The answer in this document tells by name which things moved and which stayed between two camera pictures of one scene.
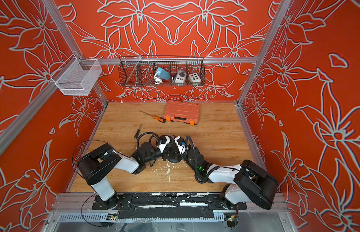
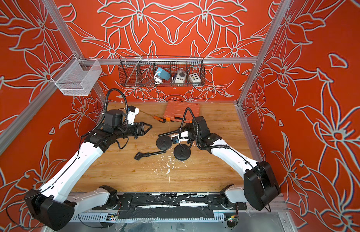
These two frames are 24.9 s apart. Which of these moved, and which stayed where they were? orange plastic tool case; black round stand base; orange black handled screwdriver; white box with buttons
Moved: black round stand base
Stayed: orange plastic tool case; orange black handled screwdriver; white box with buttons
